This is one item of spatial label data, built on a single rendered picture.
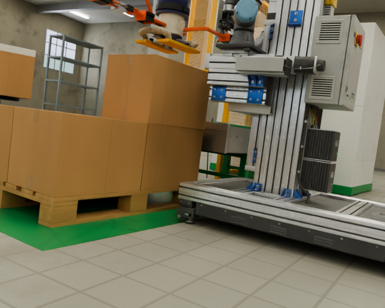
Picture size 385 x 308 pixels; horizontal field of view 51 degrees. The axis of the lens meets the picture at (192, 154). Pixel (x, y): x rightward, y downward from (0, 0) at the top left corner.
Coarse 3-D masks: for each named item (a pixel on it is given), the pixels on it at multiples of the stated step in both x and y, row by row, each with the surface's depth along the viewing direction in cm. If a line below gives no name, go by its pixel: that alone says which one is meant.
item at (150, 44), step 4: (136, 40) 260; (140, 40) 258; (144, 40) 256; (148, 40) 257; (152, 40) 265; (140, 44) 264; (144, 44) 262; (148, 44) 261; (152, 44) 260; (156, 44) 263; (160, 44) 269; (152, 48) 274; (156, 48) 272; (160, 48) 270; (164, 52) 282; (168, 52) 280; (172, 52) 278; (176, 52) 281
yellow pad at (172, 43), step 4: (160, 40) 248; (164, 40) 246; (168, 40) 244; (172, 40) 247; (164, 44) 254; (168, 44) 253; (172, 44) 251; (176, 44) 250; (180, 44) 253; (184, 44) 259; (188, 44) 266; (176, 48) 264; (180, 48) 262; (184, 48) 260; (188, 48) 261; (192, 48) 264; (188, 52) 271; (192, 52) 269; (196, 52) 268
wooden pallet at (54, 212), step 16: (0, 192) 212; (16, 192) 204; (32, 192) 196; (128, 192) 228; (144, 192) 239; (176, 192) 278; (48, 208) 189; (64, 208) 193; (128, 208) 231; (144, 208) 241; (160, 208) 254; (48, 224) 189; (64, 224) 194
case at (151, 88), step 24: (120, 72) 247; (144, 72) 236; (168, 72) 242; (192, 72) 262; (120, 96) 247; (144, 96) 236; (168, 96) 245; (192, 96) 266; (144, 120) 235; (168, 120) 249; (192, 120) 270
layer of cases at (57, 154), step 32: (0, 128) 214; (32, 128) 197; (64, 128) 186; (96, 128) 202; (128, 128) 221; (160, 128) 244; (0, 160) 213; (32, 160) 197; (64, 160) 189; (96, 160) 205; (128, 160) 225; (160, 160) 248; (192, 160) 277; (64, 192) 192; (96, 192) 208
